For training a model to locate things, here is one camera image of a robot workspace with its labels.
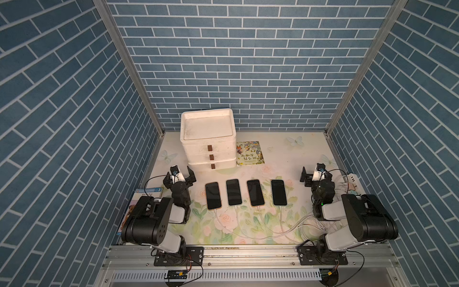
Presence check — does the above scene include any phone light case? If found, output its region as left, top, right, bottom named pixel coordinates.
left=271, top=179, right=288, bottom=206
left=226, top=179, right=242, bottom=206

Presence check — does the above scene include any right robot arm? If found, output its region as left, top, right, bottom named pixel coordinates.
left=300, top=163, right=399, bottom=257

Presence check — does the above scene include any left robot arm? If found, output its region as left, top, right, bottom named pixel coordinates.
left=121, top=165, right=197, bottom=260

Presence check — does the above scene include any white power strip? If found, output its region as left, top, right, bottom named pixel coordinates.
left=343, top=173, right=366, bottom=196

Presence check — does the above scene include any white three-drawer storage box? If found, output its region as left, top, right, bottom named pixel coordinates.
left=180, top=108, right=237, bottom=172

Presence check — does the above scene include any colourful children's picture book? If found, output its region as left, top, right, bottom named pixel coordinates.
left=236, top=141, right=265, bottom=166

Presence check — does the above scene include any small black controller board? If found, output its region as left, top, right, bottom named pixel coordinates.
left=164, top=270, right=188, bottom=281

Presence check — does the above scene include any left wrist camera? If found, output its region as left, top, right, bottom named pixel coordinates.
left=170, top=165, right=185, bottom=184

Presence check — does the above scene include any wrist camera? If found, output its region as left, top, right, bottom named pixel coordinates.
left=170, top=165, right=185, bottom=184
left=312, top=163, right=326, bottom=181

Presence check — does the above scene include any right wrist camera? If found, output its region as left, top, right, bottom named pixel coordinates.
left=312, top=163, right=326, bottom=181

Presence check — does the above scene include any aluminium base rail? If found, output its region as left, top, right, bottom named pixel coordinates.
left=102, top=243, right=400, bottom=270

